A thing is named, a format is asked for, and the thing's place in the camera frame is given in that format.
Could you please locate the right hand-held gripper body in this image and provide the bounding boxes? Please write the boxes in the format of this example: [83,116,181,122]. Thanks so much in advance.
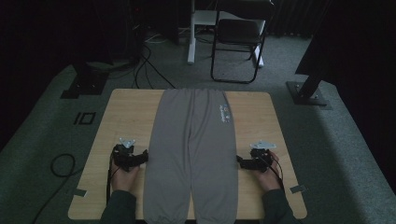
[247,139,278,174]

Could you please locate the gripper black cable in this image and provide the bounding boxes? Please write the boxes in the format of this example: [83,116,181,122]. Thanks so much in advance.
[105,151,121,205]
[261,153,285,191]

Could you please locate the black folding chair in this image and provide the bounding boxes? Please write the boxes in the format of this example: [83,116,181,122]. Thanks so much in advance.
[210,0,276,85]

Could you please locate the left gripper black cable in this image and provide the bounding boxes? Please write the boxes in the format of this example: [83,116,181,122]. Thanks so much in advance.
[105,151,121,205]

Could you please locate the person's left hand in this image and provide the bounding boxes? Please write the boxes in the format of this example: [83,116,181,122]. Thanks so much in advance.
[109,161,141,193]

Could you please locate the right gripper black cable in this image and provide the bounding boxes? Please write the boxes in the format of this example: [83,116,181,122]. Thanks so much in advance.
[261,153,285,191]

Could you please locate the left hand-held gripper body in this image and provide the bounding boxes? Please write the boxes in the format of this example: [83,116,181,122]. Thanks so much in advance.
[111,137,138,173]

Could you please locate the black cables on floor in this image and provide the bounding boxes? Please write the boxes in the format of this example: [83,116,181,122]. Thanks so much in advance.
[132,43,177,91]

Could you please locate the black stand base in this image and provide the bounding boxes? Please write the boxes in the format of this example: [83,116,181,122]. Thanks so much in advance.
[60,61,110,100]

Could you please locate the black floor cable loop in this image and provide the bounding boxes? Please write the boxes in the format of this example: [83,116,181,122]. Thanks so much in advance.
[31,152,86,224]

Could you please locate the person's right hand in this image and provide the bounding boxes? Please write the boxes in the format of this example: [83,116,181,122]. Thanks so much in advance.
[252,151,283,191]

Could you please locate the black slanted stand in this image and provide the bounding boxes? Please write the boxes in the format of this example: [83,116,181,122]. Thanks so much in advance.
[286,46,332,107]

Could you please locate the grey pants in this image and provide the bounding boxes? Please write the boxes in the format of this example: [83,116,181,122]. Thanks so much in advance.
[143,88,239,224]

